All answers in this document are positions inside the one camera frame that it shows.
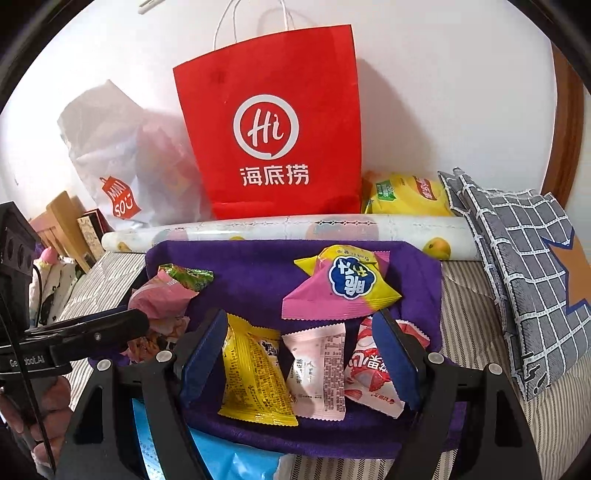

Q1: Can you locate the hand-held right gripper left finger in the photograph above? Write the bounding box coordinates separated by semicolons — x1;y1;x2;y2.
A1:
55;308;229;480

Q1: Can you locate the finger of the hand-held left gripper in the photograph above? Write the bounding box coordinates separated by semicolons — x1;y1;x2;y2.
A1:
25;308;151;367

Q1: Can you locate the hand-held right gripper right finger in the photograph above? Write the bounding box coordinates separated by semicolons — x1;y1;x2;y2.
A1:
372;310;543;480

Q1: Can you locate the white strawberry print snack packet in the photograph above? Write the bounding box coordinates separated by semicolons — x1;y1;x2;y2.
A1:
344;316;430;418

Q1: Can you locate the pale pink snack packet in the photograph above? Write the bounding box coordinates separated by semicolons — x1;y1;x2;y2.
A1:
281;323;348;421

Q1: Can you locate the person's left hand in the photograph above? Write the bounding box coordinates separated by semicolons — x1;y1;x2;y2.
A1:
0;369;72;467

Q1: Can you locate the wooden cabinet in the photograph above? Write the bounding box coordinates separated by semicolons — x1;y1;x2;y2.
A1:
30;191;86;259

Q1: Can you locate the white and pink garment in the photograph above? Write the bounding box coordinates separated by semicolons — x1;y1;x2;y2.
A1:
28;247;78;321

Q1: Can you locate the patterned box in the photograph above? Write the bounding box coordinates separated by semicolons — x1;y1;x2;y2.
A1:
76;210;112;273

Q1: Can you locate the purple towel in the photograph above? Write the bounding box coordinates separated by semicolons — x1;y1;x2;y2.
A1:
90;239;467;457

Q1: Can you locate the pink and yellow snack packet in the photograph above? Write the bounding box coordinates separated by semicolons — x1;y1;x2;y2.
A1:
281;244;402;320

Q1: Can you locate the blue tissue pack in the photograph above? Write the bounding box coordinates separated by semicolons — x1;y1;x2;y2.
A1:
131;399;289;480

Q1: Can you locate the white plastic bag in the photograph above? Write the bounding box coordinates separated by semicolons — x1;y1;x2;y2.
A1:
58;79;213;227

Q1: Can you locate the fruit print paper roll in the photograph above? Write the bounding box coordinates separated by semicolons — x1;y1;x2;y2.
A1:
102;215;478;261

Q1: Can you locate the grey checked folded cloth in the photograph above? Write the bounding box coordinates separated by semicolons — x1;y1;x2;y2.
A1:
438;167;591;401

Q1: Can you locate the yellow chip bag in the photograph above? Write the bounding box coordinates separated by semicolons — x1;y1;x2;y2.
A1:
362;172;455;217

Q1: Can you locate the red paper bag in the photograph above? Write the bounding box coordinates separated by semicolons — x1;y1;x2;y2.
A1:
173;0;363;220

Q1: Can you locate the brown wooden headboard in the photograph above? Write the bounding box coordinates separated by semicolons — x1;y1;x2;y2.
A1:
540;41;587;208

